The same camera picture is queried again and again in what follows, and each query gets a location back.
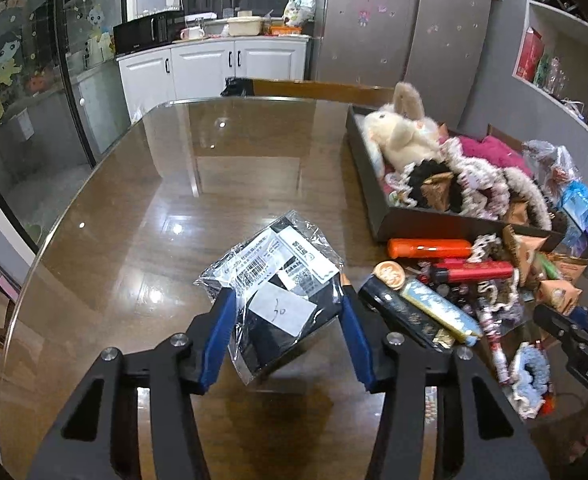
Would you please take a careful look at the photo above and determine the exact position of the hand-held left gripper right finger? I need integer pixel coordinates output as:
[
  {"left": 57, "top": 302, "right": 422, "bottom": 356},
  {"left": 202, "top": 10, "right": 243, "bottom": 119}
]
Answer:
[{"left": 339, "top": 272, "right": 550, "bottom": 480}]

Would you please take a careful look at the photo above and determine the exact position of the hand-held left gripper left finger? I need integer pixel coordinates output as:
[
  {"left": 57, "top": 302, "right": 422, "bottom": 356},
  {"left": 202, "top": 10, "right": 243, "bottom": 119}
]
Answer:
[{"left": 26, "top": 287, "right": 237, "bottom": 480}]

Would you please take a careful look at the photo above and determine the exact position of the clear packet with black contents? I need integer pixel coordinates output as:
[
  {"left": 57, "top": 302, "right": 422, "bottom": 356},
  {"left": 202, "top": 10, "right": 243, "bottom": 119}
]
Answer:
[{"left": 194, "top": 210, "right": 347, "bottom": 386}]

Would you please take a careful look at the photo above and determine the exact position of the dark storage box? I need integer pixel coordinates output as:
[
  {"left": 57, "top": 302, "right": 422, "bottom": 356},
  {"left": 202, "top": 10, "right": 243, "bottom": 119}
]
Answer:
[{"left": 345, "top": 105, "right": 567, "bottom": 253}]

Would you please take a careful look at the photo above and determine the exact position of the glass-topped wooden desktop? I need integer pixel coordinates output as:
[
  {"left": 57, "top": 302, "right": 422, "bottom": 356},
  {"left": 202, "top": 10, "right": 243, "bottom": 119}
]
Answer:
[{"left": 0, "top": 95, "right": 588, "bottom": 480}]

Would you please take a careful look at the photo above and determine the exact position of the brown triangular packet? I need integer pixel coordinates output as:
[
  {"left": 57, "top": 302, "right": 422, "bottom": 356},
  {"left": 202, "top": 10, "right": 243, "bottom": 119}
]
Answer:
[
  {"left": 538, "top": 279, "right": 584, "bottom": 315},
  {"left": 421, "top": 172, "right": 455, "bottom": 209},
  {"left": 503, "top": 225, "right": 547, "bottom": 281}
]

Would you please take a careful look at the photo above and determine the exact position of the black long box gold print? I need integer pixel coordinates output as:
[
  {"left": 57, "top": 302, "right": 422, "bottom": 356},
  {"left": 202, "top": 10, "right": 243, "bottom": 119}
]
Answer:
[{"left": 358, "top": 275, "right": 455, "bottom": 356}]

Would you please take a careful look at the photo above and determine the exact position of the green packet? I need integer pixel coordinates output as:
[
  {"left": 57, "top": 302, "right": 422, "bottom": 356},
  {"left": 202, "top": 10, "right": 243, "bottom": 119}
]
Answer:
[{"left": 533, "top": 254, "right": 561, "bottom": 281}]

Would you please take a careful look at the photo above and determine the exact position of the blue crochet scrunchie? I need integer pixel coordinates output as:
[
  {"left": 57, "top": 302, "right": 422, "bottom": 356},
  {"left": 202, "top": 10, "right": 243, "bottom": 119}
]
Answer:
[{"left": 511, "top": 342, "right": 555, "bottom": 418}]

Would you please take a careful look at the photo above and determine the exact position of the red white patterned ribbon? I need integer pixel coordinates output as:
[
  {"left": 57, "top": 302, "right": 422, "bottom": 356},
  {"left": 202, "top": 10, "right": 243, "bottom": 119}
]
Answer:
[{"left": 476, "top": 280, "right": 525, "bottom": 386}]

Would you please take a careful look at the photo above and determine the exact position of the round tan badge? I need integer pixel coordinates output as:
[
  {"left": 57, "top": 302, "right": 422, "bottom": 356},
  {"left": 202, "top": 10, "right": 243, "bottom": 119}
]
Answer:
[{"left": 372, "top": 260, "right": 406, "bottom": 291}]

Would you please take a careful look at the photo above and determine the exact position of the yellow blue tube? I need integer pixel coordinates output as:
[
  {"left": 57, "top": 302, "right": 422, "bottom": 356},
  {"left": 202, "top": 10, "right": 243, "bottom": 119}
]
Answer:
[{"left": 399, "top": 277, "right": 480, "bottom": 347}]

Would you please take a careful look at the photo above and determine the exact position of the red tube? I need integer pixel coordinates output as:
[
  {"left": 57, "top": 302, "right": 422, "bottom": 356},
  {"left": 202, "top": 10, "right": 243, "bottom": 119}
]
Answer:
[{"left": 431, "top": 260, "right": 515, "bottom": 285}]

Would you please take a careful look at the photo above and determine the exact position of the blue packet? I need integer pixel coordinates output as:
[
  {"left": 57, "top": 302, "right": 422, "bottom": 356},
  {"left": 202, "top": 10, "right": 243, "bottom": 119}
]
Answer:
[{"left": 560, "top": 180, "right": 588, "bottom": 231}]

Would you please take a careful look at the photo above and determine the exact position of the orange tube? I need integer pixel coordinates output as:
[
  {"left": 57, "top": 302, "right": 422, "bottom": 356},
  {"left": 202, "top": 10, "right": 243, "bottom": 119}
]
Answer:
[{"left": 387, "top": 238, "right": 473, "bottom": 259}]

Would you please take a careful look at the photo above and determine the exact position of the white fluffy long plush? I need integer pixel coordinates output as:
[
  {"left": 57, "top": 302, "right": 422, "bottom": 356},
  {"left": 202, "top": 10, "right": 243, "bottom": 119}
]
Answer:
[{"left": 504, "top": 167, "right": 553, "bottom": 229}]

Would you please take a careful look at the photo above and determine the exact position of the clear plastic snack bag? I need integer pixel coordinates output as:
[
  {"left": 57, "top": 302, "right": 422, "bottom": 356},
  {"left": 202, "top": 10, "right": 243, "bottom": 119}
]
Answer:
[{"left": 521, "top": 140, "right": 582, "bottom": 198}]

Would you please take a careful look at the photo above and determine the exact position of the magenta plush toy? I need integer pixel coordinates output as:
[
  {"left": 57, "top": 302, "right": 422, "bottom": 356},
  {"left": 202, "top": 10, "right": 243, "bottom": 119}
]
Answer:
[{"left": 441, "top": 135, "right": 532, "bottom": 176}]

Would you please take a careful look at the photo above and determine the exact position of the narrow wooden chair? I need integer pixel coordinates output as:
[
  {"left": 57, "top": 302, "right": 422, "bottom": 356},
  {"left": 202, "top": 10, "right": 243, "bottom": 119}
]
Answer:
[{"left": 486, "top": 124, "right": 522, "bottom": 153}]

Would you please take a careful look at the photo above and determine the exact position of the cream plush rabbit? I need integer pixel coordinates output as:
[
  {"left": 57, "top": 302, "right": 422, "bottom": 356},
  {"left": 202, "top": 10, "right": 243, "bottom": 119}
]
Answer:
[{"left": 364, "top": 81, "right": 445, "bottom": 176}]

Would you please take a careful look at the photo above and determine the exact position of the green box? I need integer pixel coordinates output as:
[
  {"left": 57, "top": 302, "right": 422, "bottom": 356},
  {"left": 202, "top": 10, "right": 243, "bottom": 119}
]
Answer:
[{"left": 534, "top": 52, "right": 552, "bottom": 86}]

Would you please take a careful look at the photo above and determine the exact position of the wooden chair back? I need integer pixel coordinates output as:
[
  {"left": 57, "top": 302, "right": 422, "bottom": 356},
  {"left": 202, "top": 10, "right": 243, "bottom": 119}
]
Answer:
[{"left": 221, "top": 77, "right": 397, "bottom": 107}]

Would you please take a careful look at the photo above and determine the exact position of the black bag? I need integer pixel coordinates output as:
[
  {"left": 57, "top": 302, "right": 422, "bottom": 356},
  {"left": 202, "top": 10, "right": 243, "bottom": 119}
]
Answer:
[{"left": 221, "top": 76, "right": 252, "bottom": 98}]

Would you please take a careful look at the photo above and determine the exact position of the red box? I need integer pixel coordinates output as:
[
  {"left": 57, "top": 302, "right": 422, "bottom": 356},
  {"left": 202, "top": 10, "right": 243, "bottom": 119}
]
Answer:
[{"left": 516, "top": 27, "right": 545, "bottom": 82}]

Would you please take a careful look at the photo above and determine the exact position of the white kitchen cabinet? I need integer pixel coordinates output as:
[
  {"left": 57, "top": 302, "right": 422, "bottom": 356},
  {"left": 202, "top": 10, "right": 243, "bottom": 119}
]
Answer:
[{"left": 116, "top": 37, "right": 309, "bottom": 123}]

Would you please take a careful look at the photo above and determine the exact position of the glass sliding door with stickers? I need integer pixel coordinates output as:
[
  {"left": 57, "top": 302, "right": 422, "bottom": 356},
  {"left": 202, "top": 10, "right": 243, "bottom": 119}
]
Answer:
[{"left": 0, "top": 0, "right": 130, "bottom": 251}]

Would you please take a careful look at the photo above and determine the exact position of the silver refrigerator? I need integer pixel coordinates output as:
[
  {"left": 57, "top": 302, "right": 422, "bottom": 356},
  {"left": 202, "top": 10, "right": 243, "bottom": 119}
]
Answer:
[{"left": 314, "top": 0, "right": 495, "bottom": 131}]

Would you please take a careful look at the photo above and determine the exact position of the cream basin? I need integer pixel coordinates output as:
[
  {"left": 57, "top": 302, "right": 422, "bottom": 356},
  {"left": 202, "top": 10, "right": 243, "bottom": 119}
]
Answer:
[{"left": 226, "top": 16, "right": 264, "bottom": 37}]

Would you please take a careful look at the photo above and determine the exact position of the black microwave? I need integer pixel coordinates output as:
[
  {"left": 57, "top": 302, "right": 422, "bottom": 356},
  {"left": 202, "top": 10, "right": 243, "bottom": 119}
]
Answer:
[{"left": 113, "top": 10, "right": 186, "bottom": 55}]

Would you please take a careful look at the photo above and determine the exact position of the white plastic bag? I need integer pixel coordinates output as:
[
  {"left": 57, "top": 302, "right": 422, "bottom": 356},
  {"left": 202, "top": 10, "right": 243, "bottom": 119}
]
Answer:
[{"left": 283, "top": 0, "right": 316, "bottom": 28}]

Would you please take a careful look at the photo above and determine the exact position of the white wall shelf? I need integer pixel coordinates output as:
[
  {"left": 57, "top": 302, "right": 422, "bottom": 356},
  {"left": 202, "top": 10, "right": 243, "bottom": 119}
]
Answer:
[{"left": 511, "top": 0, "right": 588, "bottom": 153}]

